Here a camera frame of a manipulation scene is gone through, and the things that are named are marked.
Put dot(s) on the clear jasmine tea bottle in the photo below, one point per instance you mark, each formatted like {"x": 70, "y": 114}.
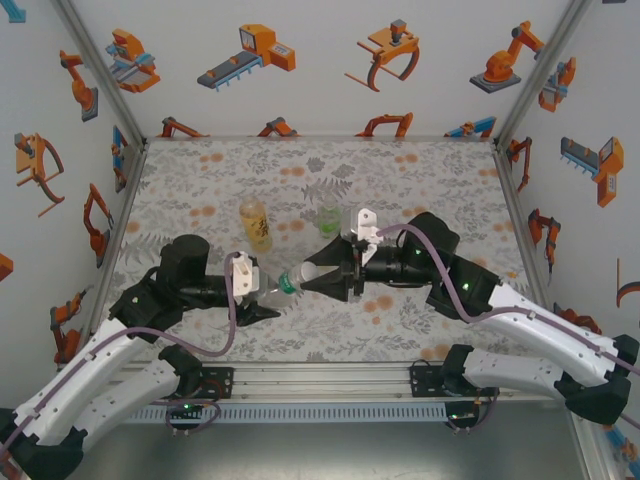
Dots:
{"x": 272, "y": 295}

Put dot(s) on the small green label bottle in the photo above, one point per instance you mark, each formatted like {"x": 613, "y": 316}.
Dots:
{"x": 327, "y": 227}

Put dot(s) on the yellow label tea bottle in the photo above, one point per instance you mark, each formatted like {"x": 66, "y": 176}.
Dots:
{"x": 257, "y": 230}

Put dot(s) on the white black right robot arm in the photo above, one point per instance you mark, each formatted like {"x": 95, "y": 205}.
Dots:
{"x": 540, "y": 325}

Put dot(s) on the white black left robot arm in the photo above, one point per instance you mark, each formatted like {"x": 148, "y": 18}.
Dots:
{"x": 75, "y": 370}

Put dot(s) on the aluminium frame side rail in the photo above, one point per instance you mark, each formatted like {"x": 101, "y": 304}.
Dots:
{"x": 117, "y": 250}
{"x": 525, "y": 240}

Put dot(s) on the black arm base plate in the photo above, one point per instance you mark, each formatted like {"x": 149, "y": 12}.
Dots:
{"x": 220, "y": 382}
{"x": 425, "y": 381}

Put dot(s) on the aluminium table edge rail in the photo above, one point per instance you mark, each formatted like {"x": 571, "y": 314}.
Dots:
{"x": 320, "y": 382}

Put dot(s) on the aluminium frame post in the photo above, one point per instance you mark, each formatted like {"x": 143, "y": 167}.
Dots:
{"x": 540, "y": 75}
{"x": 100, "y": 75}

